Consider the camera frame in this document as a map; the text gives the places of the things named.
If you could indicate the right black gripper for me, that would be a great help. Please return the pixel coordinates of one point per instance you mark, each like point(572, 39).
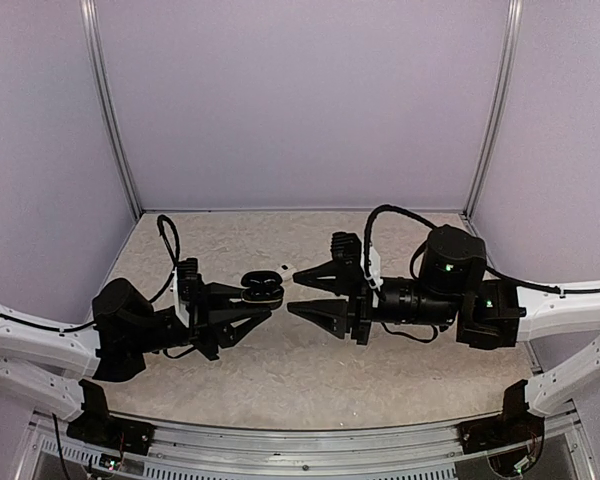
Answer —
point(361, 292)

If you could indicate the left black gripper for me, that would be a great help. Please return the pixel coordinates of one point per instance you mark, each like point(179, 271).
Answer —
point(207, 329)

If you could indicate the black earbud charging case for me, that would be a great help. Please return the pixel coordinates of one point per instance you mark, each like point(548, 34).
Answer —
point(262, 286)

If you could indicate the black earbud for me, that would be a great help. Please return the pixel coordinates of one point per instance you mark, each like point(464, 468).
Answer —
point(259, 293)

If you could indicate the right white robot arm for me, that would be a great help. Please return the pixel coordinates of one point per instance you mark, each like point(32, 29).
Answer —
point(488, 314)

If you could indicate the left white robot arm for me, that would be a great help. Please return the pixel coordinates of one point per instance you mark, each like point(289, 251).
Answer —
point(60, 367)

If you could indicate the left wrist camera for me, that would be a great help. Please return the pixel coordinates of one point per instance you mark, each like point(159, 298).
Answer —
point(185, 288)

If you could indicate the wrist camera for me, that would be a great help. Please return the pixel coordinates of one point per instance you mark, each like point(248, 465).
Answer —
point(348, 254)
point(185, 288)

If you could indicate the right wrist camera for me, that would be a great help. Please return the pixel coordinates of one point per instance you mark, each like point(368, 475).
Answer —
point(348, 254)

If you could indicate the front aluminium rail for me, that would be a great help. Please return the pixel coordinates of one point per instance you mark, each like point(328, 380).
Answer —
point(189, 451)

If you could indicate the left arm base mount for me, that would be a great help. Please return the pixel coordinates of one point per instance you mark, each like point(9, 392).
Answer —
point(115, 433)

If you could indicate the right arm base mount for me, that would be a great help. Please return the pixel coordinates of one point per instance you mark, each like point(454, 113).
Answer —
point(496, 431)

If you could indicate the left aluminium frame post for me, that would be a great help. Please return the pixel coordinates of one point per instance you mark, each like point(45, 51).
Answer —
point(89, 14)

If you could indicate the aluminium frame post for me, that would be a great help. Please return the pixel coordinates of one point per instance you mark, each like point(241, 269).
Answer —
point(497, 107)
point(89, 14)

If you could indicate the right aluminium frame post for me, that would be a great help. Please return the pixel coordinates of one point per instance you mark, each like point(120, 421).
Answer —
point(497, 107)

